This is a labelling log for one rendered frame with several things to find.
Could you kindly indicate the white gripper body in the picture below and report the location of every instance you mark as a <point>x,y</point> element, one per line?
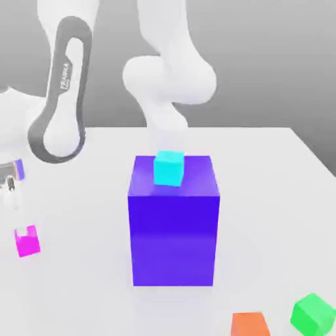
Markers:
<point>10,207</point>

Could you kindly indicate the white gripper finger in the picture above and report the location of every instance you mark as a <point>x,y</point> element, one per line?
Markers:
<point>21,231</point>

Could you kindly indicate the small magenta cube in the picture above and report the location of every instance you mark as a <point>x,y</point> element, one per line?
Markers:
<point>27,245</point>

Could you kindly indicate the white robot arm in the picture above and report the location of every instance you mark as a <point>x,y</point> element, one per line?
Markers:
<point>173,78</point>

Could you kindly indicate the small cyan cube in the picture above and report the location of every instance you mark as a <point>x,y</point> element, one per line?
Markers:
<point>168,170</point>

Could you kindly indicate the small orange cube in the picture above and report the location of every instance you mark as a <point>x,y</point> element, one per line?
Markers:
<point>249,325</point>

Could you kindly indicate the small green cube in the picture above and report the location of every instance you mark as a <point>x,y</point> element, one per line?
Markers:
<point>312,316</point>

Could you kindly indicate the large purple box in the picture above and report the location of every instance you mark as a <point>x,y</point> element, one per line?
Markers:
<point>173,236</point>

